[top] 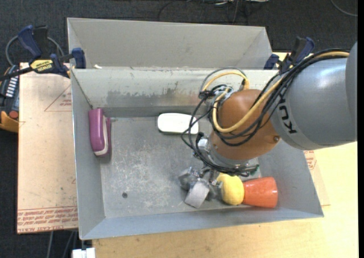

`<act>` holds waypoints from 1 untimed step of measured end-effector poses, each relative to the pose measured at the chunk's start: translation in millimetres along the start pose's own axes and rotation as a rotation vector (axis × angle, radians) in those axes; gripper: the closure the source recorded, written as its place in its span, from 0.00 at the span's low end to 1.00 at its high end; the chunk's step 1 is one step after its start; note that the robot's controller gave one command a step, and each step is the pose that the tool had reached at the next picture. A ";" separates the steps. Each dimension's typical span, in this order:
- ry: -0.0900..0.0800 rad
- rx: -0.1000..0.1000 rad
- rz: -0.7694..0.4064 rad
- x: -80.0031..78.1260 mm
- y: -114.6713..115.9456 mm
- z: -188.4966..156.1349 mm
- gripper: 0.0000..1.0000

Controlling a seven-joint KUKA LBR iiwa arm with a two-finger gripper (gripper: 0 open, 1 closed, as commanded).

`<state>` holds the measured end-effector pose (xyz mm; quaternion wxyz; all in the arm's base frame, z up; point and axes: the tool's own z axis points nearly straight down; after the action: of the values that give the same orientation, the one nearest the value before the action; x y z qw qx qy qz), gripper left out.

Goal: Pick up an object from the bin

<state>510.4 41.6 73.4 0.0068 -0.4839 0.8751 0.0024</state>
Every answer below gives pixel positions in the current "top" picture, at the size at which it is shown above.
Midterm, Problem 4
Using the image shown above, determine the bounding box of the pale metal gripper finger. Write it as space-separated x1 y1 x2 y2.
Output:
209 178 224 195
178 167 200 191

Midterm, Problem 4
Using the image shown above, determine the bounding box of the yellow toy lemon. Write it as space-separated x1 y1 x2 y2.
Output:
217 173 245 206

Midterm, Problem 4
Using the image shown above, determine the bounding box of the grey cylinder roll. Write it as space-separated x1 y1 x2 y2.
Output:
184 178 210 209

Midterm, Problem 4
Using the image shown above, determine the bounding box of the grey metal bin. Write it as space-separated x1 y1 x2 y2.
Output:
67 17 325 240

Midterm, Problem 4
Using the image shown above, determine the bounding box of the orange plastic cup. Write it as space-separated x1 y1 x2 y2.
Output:
242 176 279 209

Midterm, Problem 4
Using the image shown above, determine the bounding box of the white flat oval soap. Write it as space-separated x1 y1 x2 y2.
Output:
157 113 200 135

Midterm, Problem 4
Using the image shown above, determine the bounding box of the purple and white stapler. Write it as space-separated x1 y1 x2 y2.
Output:
88 108 112 157

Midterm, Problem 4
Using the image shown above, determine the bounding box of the brown cardboard board, red print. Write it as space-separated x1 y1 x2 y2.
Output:
16 62 331 235

